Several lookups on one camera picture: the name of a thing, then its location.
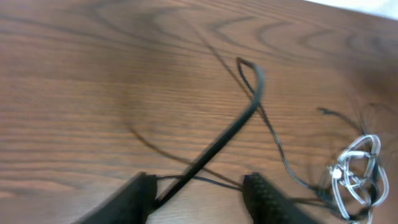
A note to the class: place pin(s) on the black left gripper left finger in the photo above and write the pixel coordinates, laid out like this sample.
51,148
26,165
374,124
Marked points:
131,204

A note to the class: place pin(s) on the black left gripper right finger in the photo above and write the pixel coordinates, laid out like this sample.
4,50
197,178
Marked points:
267,205

